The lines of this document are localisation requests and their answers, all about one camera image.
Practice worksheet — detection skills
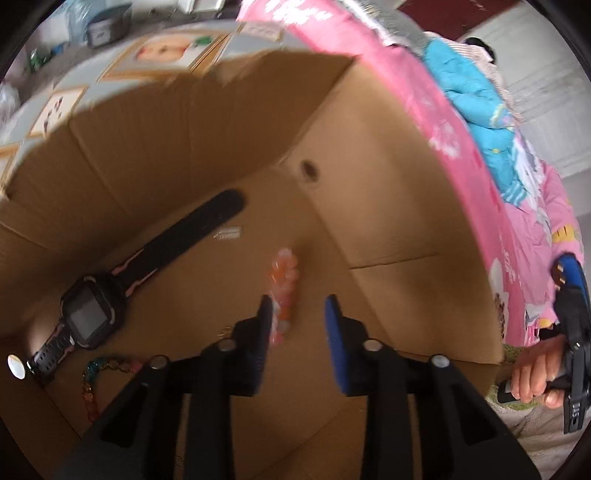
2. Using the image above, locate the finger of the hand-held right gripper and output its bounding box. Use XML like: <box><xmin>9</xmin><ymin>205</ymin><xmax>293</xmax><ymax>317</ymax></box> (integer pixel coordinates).
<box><xmin>551</xmin><ymin>253</ymin><xmax>591</xmax><ymax>344</ymax></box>

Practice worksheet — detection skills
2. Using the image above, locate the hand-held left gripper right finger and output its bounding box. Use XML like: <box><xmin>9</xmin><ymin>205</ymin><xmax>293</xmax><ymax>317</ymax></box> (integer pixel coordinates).
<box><xmin>323</xmin><ymin>295</ymin><xmax>541</xmax><ymax>480</ymax></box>

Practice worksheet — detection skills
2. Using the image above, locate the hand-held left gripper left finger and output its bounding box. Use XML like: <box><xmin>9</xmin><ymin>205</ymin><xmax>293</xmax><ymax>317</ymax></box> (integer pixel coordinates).
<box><xmin>53</xmin><ymin>294</ymin><xmax>273</xmax><ymax>480</ymax></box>

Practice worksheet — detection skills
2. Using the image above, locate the pink bead bracelet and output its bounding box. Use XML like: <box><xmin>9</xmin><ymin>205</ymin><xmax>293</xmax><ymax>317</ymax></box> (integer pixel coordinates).
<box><xmin>269</xmin><ymin>247</ymin><xmax>304</xmax><ymax>346</ymax></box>

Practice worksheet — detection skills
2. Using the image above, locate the brown cardboard box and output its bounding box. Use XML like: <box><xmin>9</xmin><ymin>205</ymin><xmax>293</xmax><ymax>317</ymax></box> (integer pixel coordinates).
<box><xmin>0</xmin><ymin>48</ymin><xmax>505</xmax><ymax>480</ymax></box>

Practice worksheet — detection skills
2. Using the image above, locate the multicoloured bead bracelet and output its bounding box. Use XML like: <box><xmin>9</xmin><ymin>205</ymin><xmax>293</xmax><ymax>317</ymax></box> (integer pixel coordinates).
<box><xmin>82</xmin><ymin>354</ymin><xmax>145</xmax><ymax>422</ymax></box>

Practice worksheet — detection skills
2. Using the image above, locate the purple black smartwatch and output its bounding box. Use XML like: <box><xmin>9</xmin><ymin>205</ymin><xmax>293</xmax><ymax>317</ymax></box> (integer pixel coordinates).
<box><xmin>27</xmin><ymin>189</ymin><xmax>246</xmax><ymax>386</ymax></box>

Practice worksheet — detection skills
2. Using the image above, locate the person's right hand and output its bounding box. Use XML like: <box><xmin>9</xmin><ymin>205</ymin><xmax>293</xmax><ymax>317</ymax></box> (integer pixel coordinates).
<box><xmin>512</xmin><ymin>333</ymin><xmax>570</xmax><ymax>409</ymax></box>

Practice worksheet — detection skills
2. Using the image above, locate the white wardrobe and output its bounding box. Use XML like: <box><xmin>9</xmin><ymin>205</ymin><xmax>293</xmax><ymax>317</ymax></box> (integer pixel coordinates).
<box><xmin>480</xmin><ymin>18</ymin><xmax>591</xmax><ymax>176</ymax></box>

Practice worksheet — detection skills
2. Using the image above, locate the blue padded jacket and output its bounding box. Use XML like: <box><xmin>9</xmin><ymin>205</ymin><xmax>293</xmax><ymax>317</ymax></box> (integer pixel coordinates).
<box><xmin>422</xmin><ymin>39</ymin><xmax>532</xmax><ymax>206</ymax></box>

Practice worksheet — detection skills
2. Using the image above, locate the pink floral blanket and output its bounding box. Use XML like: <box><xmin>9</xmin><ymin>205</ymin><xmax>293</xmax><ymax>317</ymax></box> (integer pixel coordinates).
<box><xmin>238</xmin><ymin>0</ymin><xmax>585</xmax><ymax>347</ymax></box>

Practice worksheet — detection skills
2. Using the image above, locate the black round object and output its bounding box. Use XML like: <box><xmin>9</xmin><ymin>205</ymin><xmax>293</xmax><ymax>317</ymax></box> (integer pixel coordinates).
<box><xmin>463</xmin><ymin>37</ymin><xmax>496</xmax><ymax>63</ymax></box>

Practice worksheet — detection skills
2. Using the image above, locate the dark red door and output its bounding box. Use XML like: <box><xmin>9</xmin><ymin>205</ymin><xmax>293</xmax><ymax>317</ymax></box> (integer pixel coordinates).
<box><xmin>399</xmin><ymin>0</ymin><xmax>532</xmax><ymax>42</ymax></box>

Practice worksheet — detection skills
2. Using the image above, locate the silver glitter cloth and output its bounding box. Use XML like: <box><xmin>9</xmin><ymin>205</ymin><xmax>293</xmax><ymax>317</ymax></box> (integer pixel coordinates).
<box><xmin>351</xmin><ymin>0</ymin><xmax>432</xmax><ymax>54</ymax></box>

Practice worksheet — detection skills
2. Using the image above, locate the grey rice cooker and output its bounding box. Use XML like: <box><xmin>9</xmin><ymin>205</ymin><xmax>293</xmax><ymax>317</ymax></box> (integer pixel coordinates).
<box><xmin>87</xmin><ymin>4</ymin><xmax>134</xmax><ymax>48</ymax></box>

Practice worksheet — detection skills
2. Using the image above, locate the clear water jug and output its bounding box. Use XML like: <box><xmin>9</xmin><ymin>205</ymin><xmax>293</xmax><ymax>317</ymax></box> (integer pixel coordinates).
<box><xmin>62</xmin><ymin>0</ymin><xmax>95</xmax><ymax>44</ymax></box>

